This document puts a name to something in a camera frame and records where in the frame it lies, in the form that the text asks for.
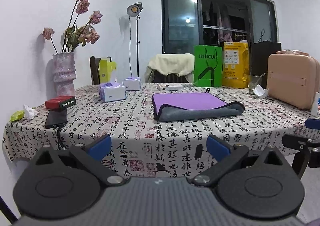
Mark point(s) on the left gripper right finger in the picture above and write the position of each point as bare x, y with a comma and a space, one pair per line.
252, 183

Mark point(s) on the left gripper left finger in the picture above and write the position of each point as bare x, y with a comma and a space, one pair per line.
59, 184

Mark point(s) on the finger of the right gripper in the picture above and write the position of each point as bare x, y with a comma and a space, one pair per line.
312, 123

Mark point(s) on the purple grey microfibre towel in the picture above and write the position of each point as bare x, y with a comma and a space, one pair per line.
192, 106

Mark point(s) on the small white bottle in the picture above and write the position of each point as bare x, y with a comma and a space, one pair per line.
315, 105

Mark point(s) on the pink hard suitcase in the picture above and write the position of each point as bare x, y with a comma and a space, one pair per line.
293, 78

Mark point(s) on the crumpled white paper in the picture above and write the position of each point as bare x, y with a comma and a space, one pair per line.
260, 92

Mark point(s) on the clear drinking glass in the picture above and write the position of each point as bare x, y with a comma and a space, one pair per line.
254, 80

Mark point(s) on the crumpled white tissue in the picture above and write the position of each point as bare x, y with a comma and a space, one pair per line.
29, 112

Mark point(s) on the yellow green wrapper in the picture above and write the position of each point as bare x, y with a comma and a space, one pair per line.
18, 115

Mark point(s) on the red cigarette box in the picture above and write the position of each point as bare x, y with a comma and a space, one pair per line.
60, 102

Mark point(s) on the black paper bag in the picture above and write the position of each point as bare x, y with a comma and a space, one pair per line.
260, 53

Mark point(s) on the calligraphy print tablecloth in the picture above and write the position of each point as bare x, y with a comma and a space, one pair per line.
143, 147

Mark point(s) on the yellow printed plastic bag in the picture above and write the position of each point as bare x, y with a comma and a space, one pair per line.
235, 65

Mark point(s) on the near purple tissue pack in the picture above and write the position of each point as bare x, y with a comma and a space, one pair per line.
112, 92

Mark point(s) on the purple tissue pack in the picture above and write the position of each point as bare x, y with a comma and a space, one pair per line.
112, 92
132, 83

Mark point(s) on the pink speckled ceramic vase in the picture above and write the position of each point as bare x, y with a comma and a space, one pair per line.
64, 73

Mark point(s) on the green mucun paper bag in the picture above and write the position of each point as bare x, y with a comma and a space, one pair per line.
208, 66

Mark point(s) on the far purple tissue pack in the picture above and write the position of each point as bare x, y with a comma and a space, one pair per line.
132, 83

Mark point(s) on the yellow green paper bag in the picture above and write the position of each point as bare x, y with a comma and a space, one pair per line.
107, 71

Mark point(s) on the dark wooden chair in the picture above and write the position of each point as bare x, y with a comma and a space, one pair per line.
94, 67

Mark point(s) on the white flat product box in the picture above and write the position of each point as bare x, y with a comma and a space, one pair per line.
170, 87

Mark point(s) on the chair with cream cloth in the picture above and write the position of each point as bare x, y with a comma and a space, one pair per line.
179, 64

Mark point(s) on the dark framed window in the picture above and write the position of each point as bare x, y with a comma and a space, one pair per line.
187, 23

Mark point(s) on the studio light on stand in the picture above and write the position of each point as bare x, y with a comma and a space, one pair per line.
133, 12

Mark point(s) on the black phone with cable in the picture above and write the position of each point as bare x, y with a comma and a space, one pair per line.
57, 119

